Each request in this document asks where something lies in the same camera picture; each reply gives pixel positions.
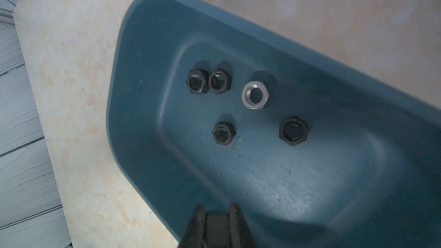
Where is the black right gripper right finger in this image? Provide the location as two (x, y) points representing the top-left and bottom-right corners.
(229, 203), (257, 248)

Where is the silver hex nut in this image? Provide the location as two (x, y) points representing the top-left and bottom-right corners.
(241, 81), (269, 110)

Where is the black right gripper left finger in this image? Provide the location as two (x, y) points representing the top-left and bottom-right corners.
(178, 204), (207, 248)

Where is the black hex nut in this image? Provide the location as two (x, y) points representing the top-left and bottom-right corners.
(209, 69), (232, 94)
(212, 121), (236, 145)
(279, 116), (308, 146)
(186, 69), (210, 94)

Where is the teal plastic storage box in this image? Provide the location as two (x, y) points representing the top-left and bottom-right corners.
(106, 0), (441, 248)

